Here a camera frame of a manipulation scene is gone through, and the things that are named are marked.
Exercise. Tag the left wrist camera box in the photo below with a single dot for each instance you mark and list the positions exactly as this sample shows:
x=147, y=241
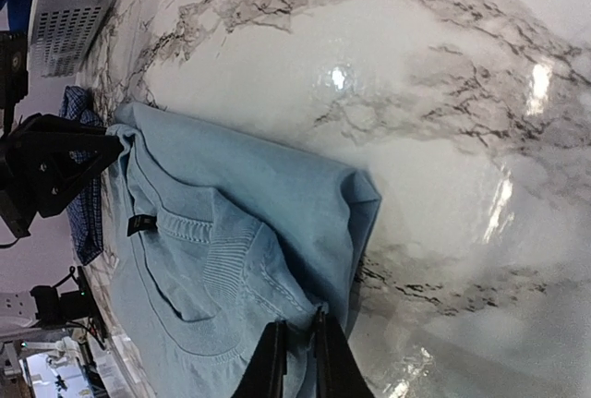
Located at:
x=14, y=75

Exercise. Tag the blue checked shirt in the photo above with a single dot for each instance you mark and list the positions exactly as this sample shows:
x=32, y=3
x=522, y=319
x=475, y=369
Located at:
x=85, y=211

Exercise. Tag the white plastic laundry basket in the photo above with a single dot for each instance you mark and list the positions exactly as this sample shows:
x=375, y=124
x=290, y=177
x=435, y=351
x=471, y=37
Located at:
x=61, y=33

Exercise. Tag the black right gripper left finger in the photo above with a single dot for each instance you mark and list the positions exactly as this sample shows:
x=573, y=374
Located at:
x=263, y=377

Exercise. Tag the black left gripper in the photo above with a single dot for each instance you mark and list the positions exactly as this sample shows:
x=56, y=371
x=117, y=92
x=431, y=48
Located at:
x=45, y=163

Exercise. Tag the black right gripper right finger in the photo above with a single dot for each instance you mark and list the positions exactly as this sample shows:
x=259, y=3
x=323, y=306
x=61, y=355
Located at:
x=337, y=373

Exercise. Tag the light blue garment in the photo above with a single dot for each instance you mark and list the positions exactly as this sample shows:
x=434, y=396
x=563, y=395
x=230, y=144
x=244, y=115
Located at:
x=218, y=234

